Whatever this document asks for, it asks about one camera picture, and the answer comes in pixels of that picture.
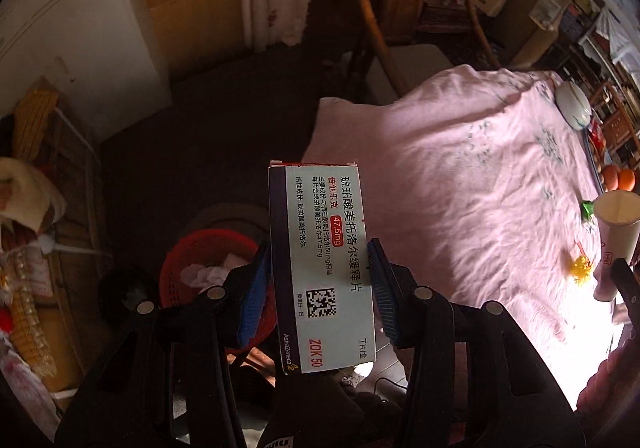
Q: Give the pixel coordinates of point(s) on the white paper cup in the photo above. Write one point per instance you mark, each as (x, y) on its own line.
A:
(617, 238)

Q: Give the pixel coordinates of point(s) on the cluttered shelf unit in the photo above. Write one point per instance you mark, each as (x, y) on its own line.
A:
(575, 22)

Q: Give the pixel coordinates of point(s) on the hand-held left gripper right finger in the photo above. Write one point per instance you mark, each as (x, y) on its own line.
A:
(384, 298)

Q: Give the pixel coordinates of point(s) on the red plastic basket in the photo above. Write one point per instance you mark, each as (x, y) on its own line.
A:
(200, 245)

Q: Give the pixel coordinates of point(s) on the yellow tassel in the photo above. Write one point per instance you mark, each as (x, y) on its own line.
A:
(581, 268)

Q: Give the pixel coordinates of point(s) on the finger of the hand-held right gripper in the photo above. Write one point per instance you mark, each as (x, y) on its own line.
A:
(627, 288)

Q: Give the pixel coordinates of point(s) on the person's right forearm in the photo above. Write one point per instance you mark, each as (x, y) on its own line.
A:
(615, 378)

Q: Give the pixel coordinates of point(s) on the grey chair cushion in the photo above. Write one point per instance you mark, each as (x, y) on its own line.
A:
(415, 65)

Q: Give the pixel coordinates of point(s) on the yellow knitted mat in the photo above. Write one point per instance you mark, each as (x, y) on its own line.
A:
(32, 122)

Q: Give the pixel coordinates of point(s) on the pile of clear blister packs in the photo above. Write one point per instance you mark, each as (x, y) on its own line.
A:
(30, 308)

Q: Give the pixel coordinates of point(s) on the white metal cabinet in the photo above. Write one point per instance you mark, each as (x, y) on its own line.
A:
(75, 27)

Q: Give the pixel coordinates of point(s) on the wooden chair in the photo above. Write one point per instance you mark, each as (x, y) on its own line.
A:
(370, 12)

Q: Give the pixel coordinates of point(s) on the small green wrapper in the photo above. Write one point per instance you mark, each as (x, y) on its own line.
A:
(588, 209)

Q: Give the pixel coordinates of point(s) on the white ceramic bowl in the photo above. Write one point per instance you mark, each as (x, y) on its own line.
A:
(572, 102)

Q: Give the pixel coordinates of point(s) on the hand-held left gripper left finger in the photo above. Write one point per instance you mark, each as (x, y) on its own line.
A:
(254, 300)

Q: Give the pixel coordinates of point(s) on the orange fruit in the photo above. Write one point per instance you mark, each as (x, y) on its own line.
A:
(630, 179)
(611, 177)

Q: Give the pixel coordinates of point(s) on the pink tablecloth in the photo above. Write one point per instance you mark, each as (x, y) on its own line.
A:
(450, 177)

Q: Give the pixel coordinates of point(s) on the crumpled white tissue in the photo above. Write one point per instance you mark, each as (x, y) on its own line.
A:
(207, 273)

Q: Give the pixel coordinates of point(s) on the white medicine box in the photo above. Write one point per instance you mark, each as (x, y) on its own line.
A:
(325, 238)

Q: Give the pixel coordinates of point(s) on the red snack packet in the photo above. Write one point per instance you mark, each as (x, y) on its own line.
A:
(596, 142)

